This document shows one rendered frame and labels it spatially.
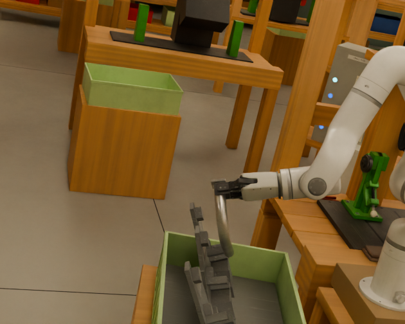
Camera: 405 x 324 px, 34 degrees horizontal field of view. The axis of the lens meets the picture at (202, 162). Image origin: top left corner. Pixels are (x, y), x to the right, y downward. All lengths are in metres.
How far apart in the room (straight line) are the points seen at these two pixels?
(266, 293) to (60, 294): 1.54
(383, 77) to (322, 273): 0.87
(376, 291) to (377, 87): 0.72
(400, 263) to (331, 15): 1.05
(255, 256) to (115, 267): 1.67
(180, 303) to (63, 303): 1.47
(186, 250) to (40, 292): 1.43
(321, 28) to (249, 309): 1.17
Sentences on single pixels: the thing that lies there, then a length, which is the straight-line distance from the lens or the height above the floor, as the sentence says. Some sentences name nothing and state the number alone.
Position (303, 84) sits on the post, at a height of 1.37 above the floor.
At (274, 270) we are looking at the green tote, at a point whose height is 0.89.
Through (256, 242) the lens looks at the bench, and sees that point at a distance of 2.99.
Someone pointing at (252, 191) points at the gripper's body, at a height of 1.29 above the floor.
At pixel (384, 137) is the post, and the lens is 2.95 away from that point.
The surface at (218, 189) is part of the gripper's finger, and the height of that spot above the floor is 1.27.
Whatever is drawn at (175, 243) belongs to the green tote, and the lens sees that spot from 2.20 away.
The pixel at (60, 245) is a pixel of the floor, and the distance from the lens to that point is 3.91.
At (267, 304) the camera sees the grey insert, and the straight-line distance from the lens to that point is 2.16.
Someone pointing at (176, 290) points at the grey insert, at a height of 0.85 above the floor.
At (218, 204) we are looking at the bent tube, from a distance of 1.78.
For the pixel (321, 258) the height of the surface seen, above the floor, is 0.90.
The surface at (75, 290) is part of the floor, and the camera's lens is 3.55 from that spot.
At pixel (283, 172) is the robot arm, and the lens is 1.78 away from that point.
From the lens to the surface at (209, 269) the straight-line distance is 1.89.
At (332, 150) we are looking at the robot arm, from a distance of 1.71.
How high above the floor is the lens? 1.97
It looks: 21 degrees down
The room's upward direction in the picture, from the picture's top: 13 degrees clockwise
